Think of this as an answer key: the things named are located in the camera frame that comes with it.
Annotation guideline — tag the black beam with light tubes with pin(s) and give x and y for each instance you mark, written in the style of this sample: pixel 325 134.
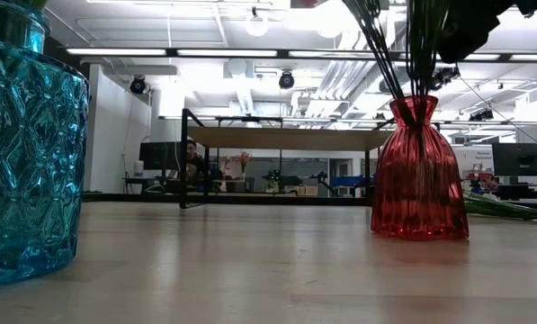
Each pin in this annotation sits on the black beam with light tubes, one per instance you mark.
pixel 227 52

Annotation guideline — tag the black metal table frame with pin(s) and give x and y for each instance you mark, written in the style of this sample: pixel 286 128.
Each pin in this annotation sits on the black metal table frame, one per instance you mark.
pixel 250 199

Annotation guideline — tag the small potted plant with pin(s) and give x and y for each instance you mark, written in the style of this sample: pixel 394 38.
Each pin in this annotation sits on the small potted plant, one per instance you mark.
pixel 271 182

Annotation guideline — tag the black computer monitor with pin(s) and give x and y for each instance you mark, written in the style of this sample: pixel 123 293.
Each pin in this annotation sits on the black computer monitor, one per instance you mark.
pixel 520 157
pixel 160 155

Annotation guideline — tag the white artificial flower bunch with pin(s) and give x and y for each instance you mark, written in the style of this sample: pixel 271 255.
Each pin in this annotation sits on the white artificial flower bunch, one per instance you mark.
pixel 502 208

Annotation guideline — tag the black ceiling spotlight cluster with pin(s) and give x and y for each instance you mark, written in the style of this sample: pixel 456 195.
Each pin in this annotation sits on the black ceiling spotlight cluster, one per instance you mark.
pixel 481 115
pixel 443 77

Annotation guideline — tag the blue glass vase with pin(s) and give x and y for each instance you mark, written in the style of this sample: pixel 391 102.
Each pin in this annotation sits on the blue glass vase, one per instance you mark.
pixel 29 157

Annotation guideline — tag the pink flowers in vase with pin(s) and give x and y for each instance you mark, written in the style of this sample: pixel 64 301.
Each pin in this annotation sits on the pink flowers in vase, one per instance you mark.
pixel 244 157

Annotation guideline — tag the red glass vase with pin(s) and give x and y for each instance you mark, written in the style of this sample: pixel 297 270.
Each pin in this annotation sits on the red glass vase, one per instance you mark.
pixel 418 180

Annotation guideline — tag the blue bin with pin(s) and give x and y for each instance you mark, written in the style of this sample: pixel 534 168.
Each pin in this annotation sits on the blue bin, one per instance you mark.
pixel 346 181

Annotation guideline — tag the round black ceiling fixture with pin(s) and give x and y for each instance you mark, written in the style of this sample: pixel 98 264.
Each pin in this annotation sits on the round black ceiling fixture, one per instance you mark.
pixel 286 80
pixel 137 85

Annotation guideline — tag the red artificial flower bunch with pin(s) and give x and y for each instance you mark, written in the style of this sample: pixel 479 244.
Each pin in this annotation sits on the red artificial flower bunch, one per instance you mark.
pixel 388 72

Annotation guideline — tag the person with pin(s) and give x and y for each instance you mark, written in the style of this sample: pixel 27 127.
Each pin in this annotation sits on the person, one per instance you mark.
pixel 195 164

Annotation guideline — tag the wooden shelf with black legs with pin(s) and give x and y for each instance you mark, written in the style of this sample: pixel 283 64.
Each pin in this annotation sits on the wooden shelf with black legs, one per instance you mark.
pixel 286 138

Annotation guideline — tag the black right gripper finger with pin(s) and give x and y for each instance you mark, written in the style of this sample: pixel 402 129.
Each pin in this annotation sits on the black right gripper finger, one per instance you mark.
pixel 461 31

